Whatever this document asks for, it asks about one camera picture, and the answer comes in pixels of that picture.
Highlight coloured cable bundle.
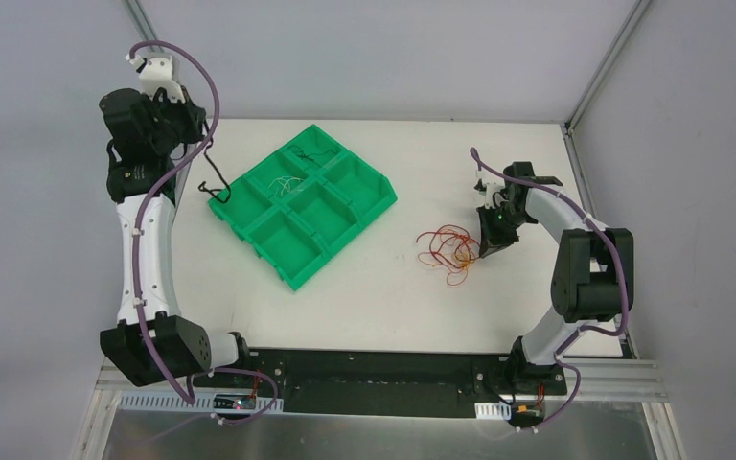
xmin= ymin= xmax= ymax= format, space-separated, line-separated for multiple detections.
xmin=415 ymin=225 xmax=484 ymax=287

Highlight thick black cable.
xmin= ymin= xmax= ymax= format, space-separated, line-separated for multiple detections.
xmin=197 ymin=120 xmax=233 ymax=206

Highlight white cables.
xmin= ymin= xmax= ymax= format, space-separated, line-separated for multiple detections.
xmin=268 ymin=175 xmax=303 ymax=196

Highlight thin black cable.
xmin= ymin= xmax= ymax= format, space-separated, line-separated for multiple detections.
xmin=291 ymin=146 xmax=337 ymax=170

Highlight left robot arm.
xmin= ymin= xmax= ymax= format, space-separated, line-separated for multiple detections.
xmin=99 ymin=88 xmax=254 ymax=388

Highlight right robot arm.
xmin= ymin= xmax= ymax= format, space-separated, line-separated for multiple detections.
xmin=474 ymin=162 xmax=633 ymax=393

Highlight green compartment tray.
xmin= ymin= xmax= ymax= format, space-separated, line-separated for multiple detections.
xmin=208 ymin=125 xmax=398 ymax=290

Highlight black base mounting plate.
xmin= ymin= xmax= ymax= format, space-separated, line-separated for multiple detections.
xmin=192 ymin=345 xmax=568 ymax=419

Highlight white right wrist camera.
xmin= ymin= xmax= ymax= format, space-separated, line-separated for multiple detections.
xmin=474 ymin=179 xmax=508 ymax=209

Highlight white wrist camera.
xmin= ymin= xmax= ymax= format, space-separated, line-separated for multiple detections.
xmin=474 ymin=179 xmax=508 ymax=209
xmin=125 ymin=53 xmax=187 ymax=104

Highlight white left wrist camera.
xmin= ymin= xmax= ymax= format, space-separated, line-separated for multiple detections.
xmin=125 ymin=53 xmax=187 ymax=104

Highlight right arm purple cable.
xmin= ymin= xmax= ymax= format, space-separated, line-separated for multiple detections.
xmin=469 ymin=147 xmax=631 ymax=439

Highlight white slotted cable duct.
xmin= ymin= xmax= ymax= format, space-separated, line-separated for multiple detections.
xmin=118 ymin=391 xmax=512 ymax=421

